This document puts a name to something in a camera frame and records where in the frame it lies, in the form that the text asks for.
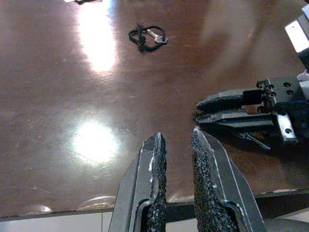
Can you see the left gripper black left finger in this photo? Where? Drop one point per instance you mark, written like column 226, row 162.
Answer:
column 141, row 183

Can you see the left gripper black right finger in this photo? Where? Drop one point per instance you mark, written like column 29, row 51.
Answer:
column 212, row 183

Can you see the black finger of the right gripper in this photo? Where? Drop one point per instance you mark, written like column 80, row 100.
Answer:
column 229, row 100
column 241, row 118

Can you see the dark brown wooden table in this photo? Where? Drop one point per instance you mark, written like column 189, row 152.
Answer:
column 48, row 72

